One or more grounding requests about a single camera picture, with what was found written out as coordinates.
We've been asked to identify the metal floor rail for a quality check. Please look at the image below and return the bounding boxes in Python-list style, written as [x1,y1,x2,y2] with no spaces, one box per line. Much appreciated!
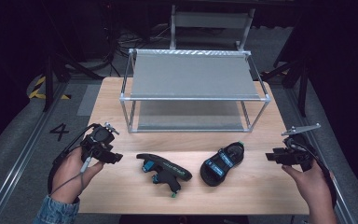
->
[0,83,70,224]
[286,87,357,224]

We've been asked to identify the person's right hand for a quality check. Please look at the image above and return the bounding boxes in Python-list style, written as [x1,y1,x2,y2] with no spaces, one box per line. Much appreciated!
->
[281,161,336,210]

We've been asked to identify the grey metal frame stand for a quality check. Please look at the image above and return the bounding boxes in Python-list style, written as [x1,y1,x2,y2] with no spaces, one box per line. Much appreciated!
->
[169,4,256,52]

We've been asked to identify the black cable loop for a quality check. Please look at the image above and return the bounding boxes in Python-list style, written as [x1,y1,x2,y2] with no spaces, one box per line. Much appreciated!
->
[47,123,102,194]
[287,136,337,209]

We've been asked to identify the black sandal blue straps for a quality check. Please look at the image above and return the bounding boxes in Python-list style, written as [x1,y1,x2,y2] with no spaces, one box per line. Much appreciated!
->
[135,152,193,199]
[200,141,246,188]

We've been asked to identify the bundle of floor cables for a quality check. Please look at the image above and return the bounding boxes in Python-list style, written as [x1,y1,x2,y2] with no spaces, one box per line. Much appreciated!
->
[104,22,172,78]

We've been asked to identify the grey cable with plug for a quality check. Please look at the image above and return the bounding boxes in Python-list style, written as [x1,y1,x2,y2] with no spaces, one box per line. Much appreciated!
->
[49,155,93,196]

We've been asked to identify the person's left hand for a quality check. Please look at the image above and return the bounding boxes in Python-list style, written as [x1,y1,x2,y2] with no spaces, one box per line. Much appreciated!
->
[50,146,104,205]

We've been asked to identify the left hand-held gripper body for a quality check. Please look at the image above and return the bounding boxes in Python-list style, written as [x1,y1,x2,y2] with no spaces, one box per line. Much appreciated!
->
[80,121,120,160]

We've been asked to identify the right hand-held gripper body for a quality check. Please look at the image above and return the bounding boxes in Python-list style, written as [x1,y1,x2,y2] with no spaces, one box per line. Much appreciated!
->
[273,122,322,173]

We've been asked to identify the grey metal shoe rack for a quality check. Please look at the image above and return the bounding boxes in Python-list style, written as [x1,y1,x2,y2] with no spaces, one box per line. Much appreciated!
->
[118,48,272,134]

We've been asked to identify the yellow black floor tape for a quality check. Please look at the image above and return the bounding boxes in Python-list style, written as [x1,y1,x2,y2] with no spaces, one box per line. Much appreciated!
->
[27,76,73,101]

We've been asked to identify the black tripod stand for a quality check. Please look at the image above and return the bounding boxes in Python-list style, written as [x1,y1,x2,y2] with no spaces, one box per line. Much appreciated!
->
[41,50,104,114]
[260,54,312,119]

